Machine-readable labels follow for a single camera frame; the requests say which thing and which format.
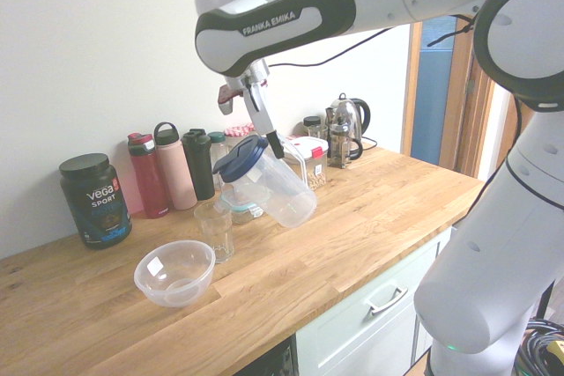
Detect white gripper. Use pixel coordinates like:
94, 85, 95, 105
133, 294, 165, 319
243, 77, 286, 160

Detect clear pitcher with blue lid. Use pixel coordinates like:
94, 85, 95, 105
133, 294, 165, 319
212, 134, 318, 230

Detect pink water bottle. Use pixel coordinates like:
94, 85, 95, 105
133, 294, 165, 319
153, 122, 198, 210

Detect red water bottle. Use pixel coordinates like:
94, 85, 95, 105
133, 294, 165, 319
127, 132, 171, 219

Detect jam jar red checkered lid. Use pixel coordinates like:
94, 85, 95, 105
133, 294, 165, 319
223, 123, 256, 149

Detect jar with black lid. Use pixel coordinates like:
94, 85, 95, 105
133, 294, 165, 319
302, 115, 323, 137

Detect container with red white lid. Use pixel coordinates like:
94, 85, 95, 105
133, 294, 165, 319
284, 136, 330, 192

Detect clear jar with green lid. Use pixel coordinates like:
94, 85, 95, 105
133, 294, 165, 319
207, 130, 230, 192

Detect glass french press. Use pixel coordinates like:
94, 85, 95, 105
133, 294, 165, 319
328, 105, 365, 169

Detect glass container with green lid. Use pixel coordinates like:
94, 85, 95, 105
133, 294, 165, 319
219, 188, 270, 225

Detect dark green shaker bottle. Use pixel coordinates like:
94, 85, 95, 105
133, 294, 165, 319
181, 128, 216, 201

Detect steel electric kettle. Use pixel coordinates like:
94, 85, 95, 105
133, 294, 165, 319
325, 92, 372, 161

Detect clear drinking glass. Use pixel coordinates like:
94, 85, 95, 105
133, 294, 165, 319
193, 202, 234, 264

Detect clear plastic bowl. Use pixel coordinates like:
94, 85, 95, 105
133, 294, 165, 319
133, 239, 217, 309

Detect black Vega protein tub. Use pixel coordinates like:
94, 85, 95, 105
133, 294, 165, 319
58, 153, 133, 251

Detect pale green cabinet drawer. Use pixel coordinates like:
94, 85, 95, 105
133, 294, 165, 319
294, 225, 453, 376

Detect black dishwasher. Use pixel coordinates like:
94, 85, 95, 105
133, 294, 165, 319
228, 335, 299, 376

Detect glass mug with handle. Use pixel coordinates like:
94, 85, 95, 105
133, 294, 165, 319
307, 123, 330, 142

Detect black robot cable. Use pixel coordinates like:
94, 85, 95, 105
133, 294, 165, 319
263, 26, 397, 69

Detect wooden door frame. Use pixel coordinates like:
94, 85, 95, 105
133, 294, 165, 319
400, 14, 499, 179

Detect metal drawer handle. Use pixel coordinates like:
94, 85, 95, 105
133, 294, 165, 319
365, 285, 409, 316

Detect floor cable bundle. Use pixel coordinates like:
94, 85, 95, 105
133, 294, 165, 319
519, 318, 564, 376

